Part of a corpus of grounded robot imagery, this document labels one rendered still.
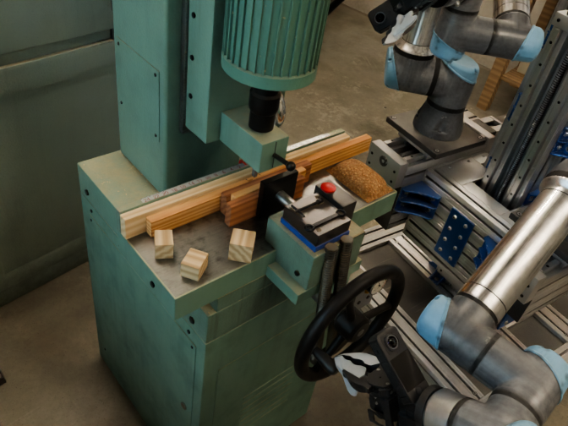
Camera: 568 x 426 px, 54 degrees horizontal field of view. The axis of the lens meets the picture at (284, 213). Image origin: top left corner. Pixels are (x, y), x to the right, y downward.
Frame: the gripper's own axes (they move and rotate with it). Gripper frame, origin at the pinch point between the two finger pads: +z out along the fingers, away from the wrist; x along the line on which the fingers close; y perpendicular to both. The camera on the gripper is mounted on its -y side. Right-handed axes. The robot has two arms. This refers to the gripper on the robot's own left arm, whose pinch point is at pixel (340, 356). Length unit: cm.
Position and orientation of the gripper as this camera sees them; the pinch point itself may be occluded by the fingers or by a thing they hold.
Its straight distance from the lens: 101.9
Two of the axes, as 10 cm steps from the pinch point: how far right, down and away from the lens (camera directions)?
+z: -6.2, -1.1, 7.8
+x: 7.6, -3.3, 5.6
